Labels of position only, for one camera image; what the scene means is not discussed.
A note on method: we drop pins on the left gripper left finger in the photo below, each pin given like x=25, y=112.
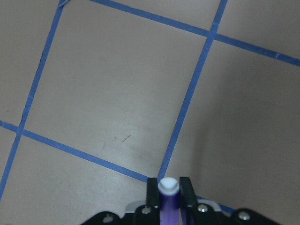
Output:
x=152, y=193

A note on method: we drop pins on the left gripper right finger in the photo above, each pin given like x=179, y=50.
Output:
x=187, y=201

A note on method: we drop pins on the purple highlighter pen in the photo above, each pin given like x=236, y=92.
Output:
x=169, y=193

